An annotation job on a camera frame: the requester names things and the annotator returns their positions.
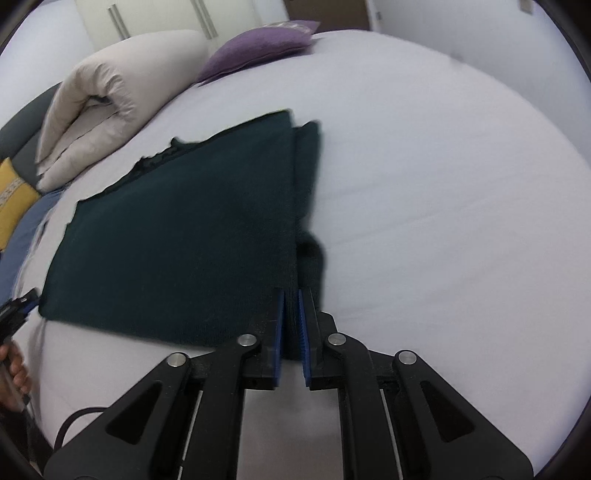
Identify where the brown door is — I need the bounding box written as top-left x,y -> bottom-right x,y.
283,0 -> 376,31

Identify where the purple cushion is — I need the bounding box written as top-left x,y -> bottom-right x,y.
196,20 -> 320,86

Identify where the folded beige duvet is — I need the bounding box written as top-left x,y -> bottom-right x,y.
36,30 -> 218,193

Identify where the yellow patterned cushion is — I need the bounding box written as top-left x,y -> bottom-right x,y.
0,158 -> 41,250

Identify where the black cable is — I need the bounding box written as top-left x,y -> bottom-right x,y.
54,405 -> 112,451

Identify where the grey-blue upholstered headboard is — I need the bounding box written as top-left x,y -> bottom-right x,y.
0,82 -> 64,185

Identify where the person's left hand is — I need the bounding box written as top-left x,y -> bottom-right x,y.
0,343 -> 32,409

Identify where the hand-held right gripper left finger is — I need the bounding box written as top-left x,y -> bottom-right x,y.
44,287 -> 286,480

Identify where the dark green sweater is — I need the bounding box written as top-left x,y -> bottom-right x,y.
38,109 -> 328,361

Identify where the white wardrobe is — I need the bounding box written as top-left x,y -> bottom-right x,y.
76,0 -> 290,41

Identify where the blue pillow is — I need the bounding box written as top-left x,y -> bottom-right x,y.
0,189 -> 64,305

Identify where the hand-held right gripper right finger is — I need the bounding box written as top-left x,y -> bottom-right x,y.
298,289 -> 534,480

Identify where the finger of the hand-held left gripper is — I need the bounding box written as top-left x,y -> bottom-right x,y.
10,288 -> 41,324

